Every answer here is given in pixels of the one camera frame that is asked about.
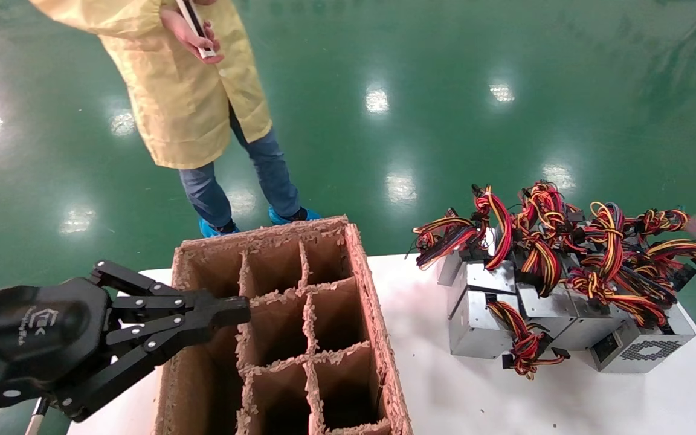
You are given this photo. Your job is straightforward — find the silver power supply with cables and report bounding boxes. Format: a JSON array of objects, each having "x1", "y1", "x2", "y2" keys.
[{"x1": 565, "y1": 269, "x2": 696, "y2": 374}]

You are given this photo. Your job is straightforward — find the brown divided cardboard box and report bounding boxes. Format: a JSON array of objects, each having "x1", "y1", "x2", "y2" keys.
[{"x1": 155, "y1": 216, "x2": 414, "y2": 435}]

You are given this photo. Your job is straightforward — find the yellow lab coat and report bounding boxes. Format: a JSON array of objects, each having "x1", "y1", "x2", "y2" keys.
[{"x1": 29, "y1": 0, "x2": 274, "y2": 170}]

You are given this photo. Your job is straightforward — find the blue shoe cover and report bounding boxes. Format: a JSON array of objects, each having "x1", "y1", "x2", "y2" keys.
[
  {"x1": 198, "y1": 217, "x2": 242, "y2": 239},
  {"x1": 267, "y1": 205, "x2": 323, "y2": 226}
]

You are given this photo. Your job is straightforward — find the silver metal power supply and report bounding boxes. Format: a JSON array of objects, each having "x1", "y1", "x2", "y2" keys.
[
  {"x1": 515, "y1": 280, "x2": 580, "y2": 340},
  {"x1": 437, "y1": 249, "x2": 518, "y2": 297},
  {"x1": 448, "y1": 289, "x2": 521, "y2": 359},
  {"x1": 550, "y1": 299, "x2": 627, "y2": 353}
]

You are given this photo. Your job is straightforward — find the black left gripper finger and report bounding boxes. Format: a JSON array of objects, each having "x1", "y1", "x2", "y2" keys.
[{"x1": 91, "y1": 260, "x2": 253, "y2": 325}]

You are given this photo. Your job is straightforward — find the bare person hand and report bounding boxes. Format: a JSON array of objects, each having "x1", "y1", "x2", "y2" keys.
[{"x1": 160, "y1": 5, "x2": 225, "y2": 66}]

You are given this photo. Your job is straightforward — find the white black phone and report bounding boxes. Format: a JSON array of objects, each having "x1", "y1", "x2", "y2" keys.
[{"x1": 176, "y1": 0, "x2": 218, "y2": 60}]

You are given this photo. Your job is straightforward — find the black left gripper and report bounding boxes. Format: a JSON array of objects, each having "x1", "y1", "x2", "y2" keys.
[{"x1": 0, "y1": 278, "x2": 223, "y2": 424}]

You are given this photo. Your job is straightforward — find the red yellow black cable bundle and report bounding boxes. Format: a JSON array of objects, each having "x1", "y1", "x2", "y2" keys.
[
  {"x1": 485, "y1": 299, "x2": 572, "y2": 381},
  {"x1": 472, "y1": 184, "x2": 515, "y2": 273},
  {"x1": 626, "y1": 208, "x2": 691, "y2": 239},
  {"x1": 413, "y1": 208, "x2": 489, "y2": 271},
  {"x1": 623, "y1": 239, "x2": 696, "y2": 285},
  {"x1": 587, "y1": 201, "x2": 627, "y2": 282},
  {"x1": 516, "y1": 180, "x2": 588, "y2": 298}
]

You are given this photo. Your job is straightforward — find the blue jeans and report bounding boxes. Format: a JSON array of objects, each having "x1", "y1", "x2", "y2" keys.
[{"x1": 178, "y1": 103, "x2": 302, "y2": 231}]

